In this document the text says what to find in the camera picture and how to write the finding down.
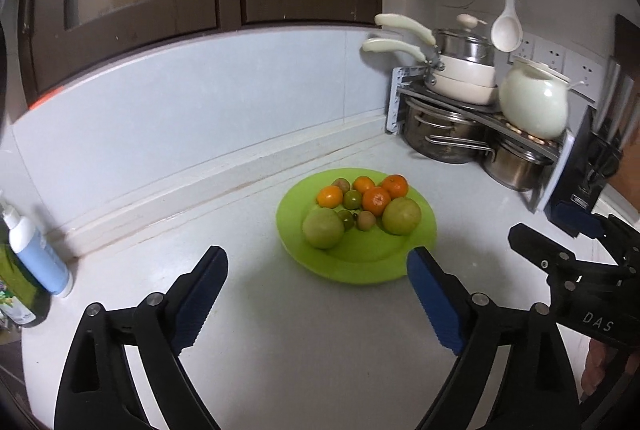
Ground white ladle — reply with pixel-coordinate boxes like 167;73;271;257
490;0;524;54

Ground steel cooking pot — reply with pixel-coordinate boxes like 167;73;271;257
402;98;497;164
482;137;554;192

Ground cream ceramic pot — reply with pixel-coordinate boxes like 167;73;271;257
498;57;586;139

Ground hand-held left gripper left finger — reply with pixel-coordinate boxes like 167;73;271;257
54;246;230;430

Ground person's right hand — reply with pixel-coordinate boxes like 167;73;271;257
581;338;619;404

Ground black knife block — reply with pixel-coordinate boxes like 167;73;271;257
544;109;627;237

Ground white wall socket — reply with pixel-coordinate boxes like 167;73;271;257
562;50;604;104
532;44;567;72
509;35;536;64

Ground white and blue bottle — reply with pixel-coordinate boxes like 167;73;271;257
1;204;75;298

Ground cream frying pan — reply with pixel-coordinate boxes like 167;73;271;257
362;37;499;106
374;13;497;87

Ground steel pot with lid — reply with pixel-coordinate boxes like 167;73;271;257
432;14;496;64

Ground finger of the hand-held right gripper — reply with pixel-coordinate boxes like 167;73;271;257
508;222;627;284
552;201;640;262

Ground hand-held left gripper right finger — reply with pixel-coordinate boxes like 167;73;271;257
406;246;584;430

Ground green round plate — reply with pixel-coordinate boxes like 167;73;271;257
276;167;437;286

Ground green apple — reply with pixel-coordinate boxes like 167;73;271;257
382;197;421;236
302;208;345;250

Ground grey metal pot rack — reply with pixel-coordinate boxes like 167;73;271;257
385;66;577;214

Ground set of kitchen knives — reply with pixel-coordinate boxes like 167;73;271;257
595;55;640;148

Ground green dish soap bottle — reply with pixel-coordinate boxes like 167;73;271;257
0;220;52;329

